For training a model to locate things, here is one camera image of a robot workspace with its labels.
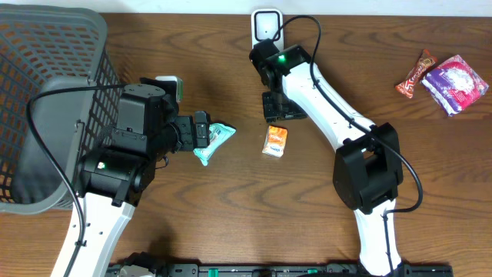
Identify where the grey plastic mesh basket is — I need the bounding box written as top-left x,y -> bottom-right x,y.
1,4 -> 121,215

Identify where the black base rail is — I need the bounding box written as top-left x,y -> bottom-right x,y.
105,262 -> 454,277

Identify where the mint green wipes packet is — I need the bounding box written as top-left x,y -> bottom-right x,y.
193,123 -> 236,166

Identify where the purple noodle packet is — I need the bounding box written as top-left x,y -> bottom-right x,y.
421,55 -> 489,117

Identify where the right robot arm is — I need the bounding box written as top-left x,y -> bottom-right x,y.
249,38 -> 403,276

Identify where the red orange snack sachet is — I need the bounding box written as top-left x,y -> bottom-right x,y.
395,49 -> 437,98

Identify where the small orange snack packet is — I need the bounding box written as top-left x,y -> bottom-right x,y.
262,125 -> 288,158

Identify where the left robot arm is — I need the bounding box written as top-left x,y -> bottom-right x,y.
52,76 -> 210,276

